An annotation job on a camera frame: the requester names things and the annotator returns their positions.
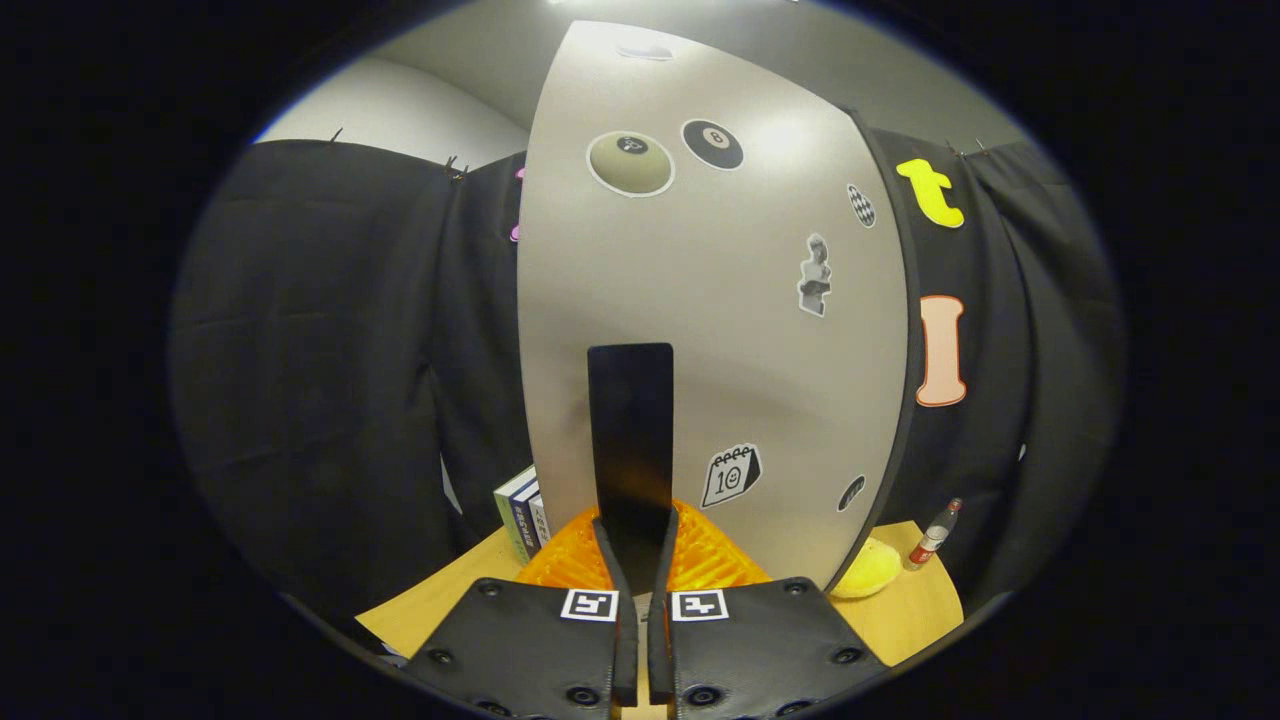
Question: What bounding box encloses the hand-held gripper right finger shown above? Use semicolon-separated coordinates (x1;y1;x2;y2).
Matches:
645;503;889;720

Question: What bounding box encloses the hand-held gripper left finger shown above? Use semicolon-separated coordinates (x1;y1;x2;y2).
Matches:
405;503;641;720

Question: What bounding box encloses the black door handle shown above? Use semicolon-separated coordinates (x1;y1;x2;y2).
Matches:
587;343;676;576

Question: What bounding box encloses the dark grey shoe cabinet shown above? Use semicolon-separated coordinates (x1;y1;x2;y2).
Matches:
825;105;929;591

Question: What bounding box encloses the blue book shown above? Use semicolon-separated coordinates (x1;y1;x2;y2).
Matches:
508;478;546;556

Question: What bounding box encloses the green book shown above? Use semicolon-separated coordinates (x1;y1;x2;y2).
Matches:
493;465;536;563

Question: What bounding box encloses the yellow soft toy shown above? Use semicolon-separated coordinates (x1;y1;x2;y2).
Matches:
830;537;904;601

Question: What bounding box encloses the small red capped bottle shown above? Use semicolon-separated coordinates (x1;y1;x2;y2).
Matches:
905;498;964;571

